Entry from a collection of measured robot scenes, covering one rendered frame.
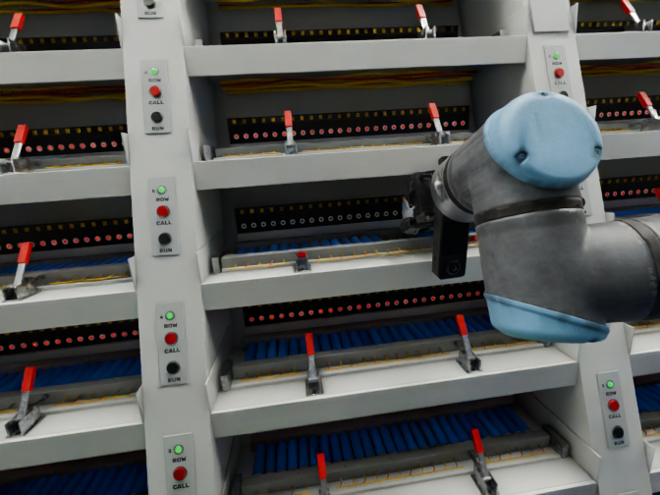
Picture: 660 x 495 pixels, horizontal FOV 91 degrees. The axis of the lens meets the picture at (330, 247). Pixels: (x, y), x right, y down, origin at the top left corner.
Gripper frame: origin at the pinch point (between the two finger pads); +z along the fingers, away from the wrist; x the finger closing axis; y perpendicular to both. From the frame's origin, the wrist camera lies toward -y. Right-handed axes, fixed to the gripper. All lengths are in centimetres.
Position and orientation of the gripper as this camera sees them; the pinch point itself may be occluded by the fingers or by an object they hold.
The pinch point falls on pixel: (413, 231)
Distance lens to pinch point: 65.2
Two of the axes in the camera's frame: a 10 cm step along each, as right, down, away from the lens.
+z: -0.7, 1.2, 9.9
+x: -9.9, 0.9, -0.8
